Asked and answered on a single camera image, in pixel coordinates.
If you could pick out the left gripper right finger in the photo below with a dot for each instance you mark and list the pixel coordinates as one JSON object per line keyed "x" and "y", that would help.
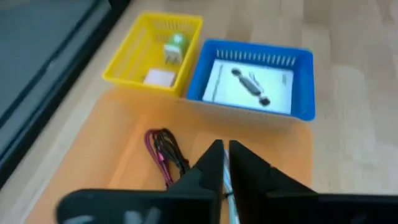
{"x": 280, "y": 208}

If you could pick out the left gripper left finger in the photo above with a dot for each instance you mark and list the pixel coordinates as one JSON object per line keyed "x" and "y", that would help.
{"x": 186, "y": 205}

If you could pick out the white box with adapter picture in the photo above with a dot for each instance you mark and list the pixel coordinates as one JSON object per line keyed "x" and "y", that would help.
{"x": 224, "y": 90}

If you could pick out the pink wall charger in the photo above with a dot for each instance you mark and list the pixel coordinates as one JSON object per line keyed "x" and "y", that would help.
{"x": 160, "y": 77}

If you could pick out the green wall charger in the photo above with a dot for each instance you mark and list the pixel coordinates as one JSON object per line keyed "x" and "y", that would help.
{"x": 178, "y": 43}

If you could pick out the orange mat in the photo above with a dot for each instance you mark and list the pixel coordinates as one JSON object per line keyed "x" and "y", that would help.
{"x": 109, "y": 149}

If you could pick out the blue slotted plastic basket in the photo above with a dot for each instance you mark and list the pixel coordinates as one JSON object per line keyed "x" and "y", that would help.
{"x": 304, "y": 87}

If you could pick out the yellow slotted plastic basket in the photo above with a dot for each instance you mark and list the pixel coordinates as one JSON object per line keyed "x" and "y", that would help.
{"x": 133, "y": 62}

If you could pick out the black metal table frame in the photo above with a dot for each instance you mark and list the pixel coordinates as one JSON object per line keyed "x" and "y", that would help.
{"x": 53, "y": 102}

